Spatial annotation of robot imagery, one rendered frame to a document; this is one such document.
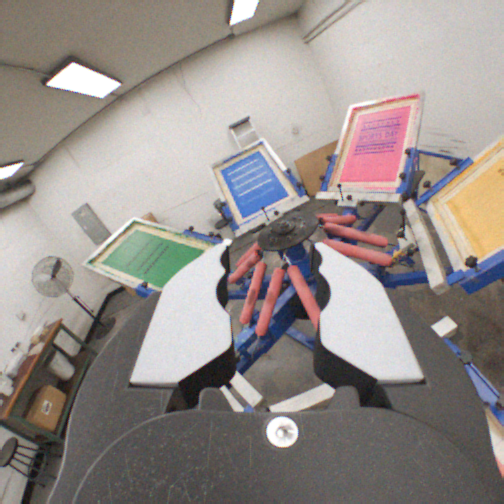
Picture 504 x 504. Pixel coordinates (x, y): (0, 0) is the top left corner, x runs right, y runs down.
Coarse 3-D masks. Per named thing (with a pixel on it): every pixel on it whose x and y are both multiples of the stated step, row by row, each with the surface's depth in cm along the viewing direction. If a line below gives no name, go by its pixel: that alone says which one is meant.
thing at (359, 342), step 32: (320, 256) 10; (320, 288) 9; (352, 288) 8; (320, 320) 7; (352, 320) 7; (384, 320) 7; (320, 352) 6; (352, 352) 6; (384, 352) 6; (352, 384) 6
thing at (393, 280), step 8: (408, 272) 102; (416, 272) 100; (424, 272) 98; (448, 272) 91; (384, 280) 106; (392, 280) 103; (400, 280) 102; (408, 280) 101; (416, 280) 99; (424, 280) 98
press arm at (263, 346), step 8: (288, 312) 118; (296, 312) 118; (280, 320) 116; (288, 320) 116; (280, 328) 113; (288, 328) 117; (264, 344) 109; (272, 344) 112; (256, 352) 108; (264, 352) 110; (240, 360) 107; (248, 360) 106; (256, 360) 109; (240, 368) 104; (248, 368) 107
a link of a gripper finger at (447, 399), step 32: (384, 288) 8; (416, 320) 7; (416, 352) 6; (448, 352) 5; (384, 384) 5; (416, 384) 5; (448, 384) 5; (416, 416) 4; (448, 416) 4; (480, 416) 4; (480, 448) 3
